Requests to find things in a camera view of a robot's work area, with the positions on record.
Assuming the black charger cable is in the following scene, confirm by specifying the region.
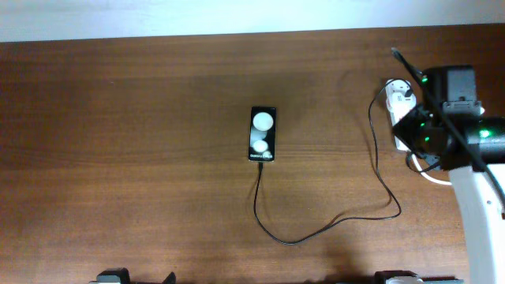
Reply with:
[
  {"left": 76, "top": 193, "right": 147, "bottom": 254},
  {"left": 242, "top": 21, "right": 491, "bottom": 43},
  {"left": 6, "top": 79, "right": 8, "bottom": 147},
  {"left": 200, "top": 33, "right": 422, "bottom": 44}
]
[{"left": 252, "top": 77, "right": 415, "bottom": 246}]

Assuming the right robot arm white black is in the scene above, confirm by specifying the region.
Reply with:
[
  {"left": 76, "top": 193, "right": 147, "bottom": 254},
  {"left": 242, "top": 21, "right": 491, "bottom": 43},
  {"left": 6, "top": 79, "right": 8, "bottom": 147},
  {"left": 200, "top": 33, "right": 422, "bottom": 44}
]
[{"left": 388, "top": 102, "right": 504, "bottom": 283}]

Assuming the white charger adapter plug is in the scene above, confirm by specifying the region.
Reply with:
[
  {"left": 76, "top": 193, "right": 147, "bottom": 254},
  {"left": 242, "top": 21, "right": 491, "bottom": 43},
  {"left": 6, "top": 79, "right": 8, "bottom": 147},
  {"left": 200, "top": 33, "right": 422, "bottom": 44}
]
[{"left": 386, "top": 92, "right": 417, "bottom": 116}]

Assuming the white power strip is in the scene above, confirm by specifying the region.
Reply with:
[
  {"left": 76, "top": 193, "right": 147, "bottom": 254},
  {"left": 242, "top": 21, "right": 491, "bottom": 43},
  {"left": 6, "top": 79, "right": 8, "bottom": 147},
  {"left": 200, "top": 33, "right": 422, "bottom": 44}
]
[{"left": 384, "top": 77, "right": 418, "bottom": 152}]

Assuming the white power strip cord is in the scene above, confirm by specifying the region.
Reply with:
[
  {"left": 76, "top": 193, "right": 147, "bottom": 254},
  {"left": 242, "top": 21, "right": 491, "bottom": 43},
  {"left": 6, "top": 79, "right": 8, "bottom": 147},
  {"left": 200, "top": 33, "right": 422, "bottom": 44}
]
[{"left": 410, "top": 153, "right": 453, "bottom": 187}]

